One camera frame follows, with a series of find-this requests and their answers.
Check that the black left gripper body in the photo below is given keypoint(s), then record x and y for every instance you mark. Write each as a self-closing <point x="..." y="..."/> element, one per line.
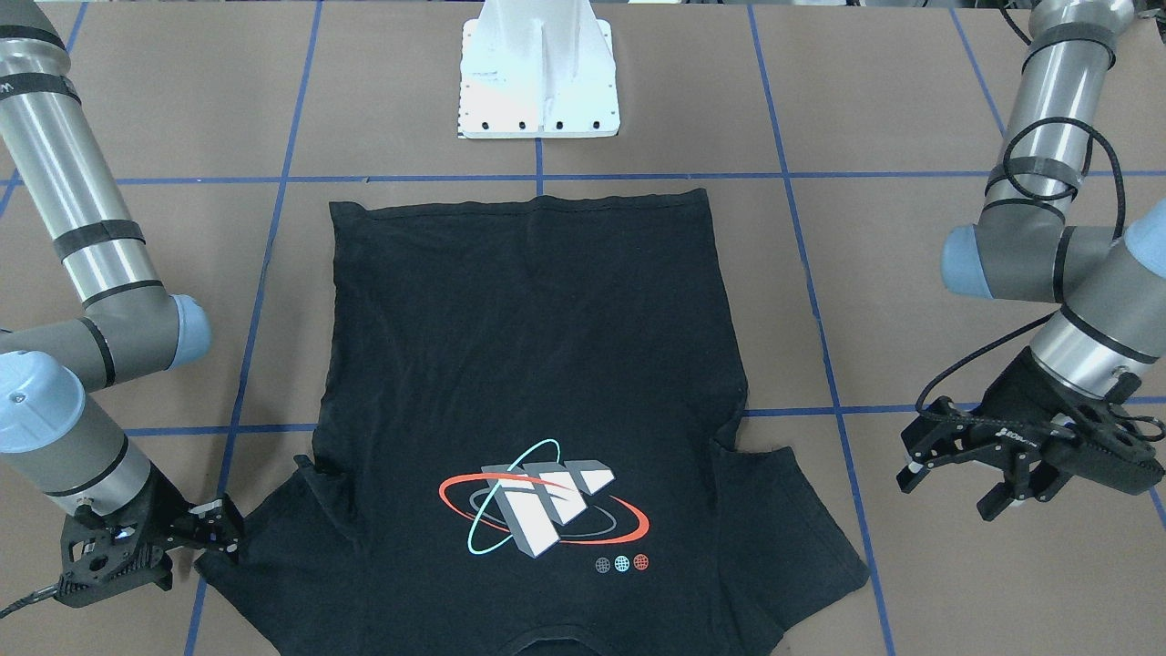
<point x="1018" y="394"/>

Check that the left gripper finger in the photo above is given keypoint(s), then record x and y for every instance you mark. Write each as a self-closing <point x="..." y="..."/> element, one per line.
<point x="1027" y="477"/>
<point x="943" y="434"/>

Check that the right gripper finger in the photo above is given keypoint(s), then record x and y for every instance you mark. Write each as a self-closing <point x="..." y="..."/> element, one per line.
<point x="217" y="524"/>

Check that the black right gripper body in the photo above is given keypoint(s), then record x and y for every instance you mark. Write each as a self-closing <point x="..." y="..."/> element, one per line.
<point x="157" y="504"/>

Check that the black graphic t-shirt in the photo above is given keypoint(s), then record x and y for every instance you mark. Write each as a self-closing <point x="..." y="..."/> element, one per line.
<point x="526" y="447"/>

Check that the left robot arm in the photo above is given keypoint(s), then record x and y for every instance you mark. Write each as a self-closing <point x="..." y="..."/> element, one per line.
<point x="1053" y="228"/>

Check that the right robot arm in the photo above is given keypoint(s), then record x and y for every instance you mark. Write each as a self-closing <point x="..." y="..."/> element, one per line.
<point x="54" y="432"/>

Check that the brown table mat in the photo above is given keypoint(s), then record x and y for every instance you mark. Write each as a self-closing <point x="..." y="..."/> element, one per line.
<point x="838" y="145"/>

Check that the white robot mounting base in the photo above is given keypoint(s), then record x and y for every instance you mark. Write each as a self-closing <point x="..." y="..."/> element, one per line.
<point x="538" y="69"/>

